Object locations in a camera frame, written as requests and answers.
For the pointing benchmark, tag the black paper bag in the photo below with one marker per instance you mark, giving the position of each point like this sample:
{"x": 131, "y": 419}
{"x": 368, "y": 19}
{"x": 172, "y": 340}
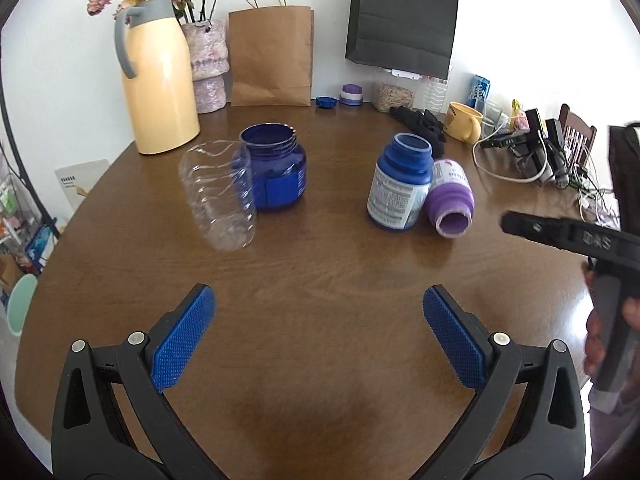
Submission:
{"x": 415, "y": 36}

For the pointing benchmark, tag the white booklet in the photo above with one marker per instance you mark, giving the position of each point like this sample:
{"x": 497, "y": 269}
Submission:
{"x": 78, "y": 180}

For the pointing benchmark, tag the person's right hand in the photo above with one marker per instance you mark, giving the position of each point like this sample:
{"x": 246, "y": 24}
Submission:
{"x": 594, "y": 346}

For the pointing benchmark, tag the yellow thermos jug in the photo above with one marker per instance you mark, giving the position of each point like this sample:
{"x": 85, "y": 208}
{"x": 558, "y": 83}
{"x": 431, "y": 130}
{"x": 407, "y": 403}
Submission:
{"x": 157, "y": 79}

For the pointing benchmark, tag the pink textured vase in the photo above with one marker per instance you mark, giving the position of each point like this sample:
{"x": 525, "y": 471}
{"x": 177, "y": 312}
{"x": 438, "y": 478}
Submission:
{"x": 209, "y": 55}

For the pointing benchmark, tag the clear plastic cup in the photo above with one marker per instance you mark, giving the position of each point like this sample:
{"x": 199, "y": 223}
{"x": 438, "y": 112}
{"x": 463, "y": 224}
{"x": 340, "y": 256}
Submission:
{"x": 218, "y": 181}

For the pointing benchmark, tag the black charging devices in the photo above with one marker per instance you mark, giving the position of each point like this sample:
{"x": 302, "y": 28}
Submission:
{"x": 537, "y": 150}

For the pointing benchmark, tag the brown paper bag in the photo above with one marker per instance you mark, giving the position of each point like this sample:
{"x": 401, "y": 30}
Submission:
{"x": 271, "y": 54}

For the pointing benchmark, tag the wide dark blue jar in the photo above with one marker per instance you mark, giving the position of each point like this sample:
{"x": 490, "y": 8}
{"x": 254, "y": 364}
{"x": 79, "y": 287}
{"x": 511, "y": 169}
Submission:
{"x": 278, "y": 162}

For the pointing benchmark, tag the glass jar of grains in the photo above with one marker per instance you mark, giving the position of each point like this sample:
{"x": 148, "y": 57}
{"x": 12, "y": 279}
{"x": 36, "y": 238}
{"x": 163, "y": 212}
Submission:
{"x": 385, "y": 95}

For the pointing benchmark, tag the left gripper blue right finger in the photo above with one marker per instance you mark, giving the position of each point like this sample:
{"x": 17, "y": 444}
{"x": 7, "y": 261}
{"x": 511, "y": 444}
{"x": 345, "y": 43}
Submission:
{"x": 490, "y": 369}

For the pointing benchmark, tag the green bucket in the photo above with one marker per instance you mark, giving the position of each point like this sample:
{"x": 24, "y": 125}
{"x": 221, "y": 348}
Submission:
{"x": 19, "y": 303}

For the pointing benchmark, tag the clear plastic water bottle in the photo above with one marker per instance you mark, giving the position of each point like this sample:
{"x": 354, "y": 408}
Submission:
{"x": 434, "y": 95}

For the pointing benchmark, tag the purple pill bottle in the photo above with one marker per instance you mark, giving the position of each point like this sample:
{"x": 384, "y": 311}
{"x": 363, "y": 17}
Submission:
{"x": 450, "y": 204}

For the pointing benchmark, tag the blue labelled pill bottle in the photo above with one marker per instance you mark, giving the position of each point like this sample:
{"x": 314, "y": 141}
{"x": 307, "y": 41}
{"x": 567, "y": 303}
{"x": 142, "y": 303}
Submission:
{"x": 401, "y": 181}

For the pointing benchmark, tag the wooden chair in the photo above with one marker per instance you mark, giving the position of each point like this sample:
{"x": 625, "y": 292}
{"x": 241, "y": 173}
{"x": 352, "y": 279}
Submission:
{"x": 578, "y": 137}

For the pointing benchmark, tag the cluttered storage shelf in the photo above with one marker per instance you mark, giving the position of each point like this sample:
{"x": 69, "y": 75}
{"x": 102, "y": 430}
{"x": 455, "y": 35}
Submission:
{"x": 25, "y": 235}

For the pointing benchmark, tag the yellow mug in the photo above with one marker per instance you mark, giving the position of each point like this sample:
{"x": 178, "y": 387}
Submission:
{"x": 463, "y": 123}

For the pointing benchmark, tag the purple white small jar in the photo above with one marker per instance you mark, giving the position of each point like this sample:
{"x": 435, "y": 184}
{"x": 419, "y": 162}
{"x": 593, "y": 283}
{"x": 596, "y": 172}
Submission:
{"x": 351, "y": 95}

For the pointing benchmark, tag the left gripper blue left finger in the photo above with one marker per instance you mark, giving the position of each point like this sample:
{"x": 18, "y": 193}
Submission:
{"x": 151, "y": 362}

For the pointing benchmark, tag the black glove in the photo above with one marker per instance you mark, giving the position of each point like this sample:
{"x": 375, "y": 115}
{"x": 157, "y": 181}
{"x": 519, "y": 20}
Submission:
{"x": 424, "y": 124}

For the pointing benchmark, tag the blue bottle cap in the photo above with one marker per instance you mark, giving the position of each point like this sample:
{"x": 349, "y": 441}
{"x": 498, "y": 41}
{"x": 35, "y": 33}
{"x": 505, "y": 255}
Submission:
{"x": 326, "y": 102}

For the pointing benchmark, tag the glass with blue packet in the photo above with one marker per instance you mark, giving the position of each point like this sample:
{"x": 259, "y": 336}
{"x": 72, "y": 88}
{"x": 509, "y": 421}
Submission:
{"x": 478, "y": 98}

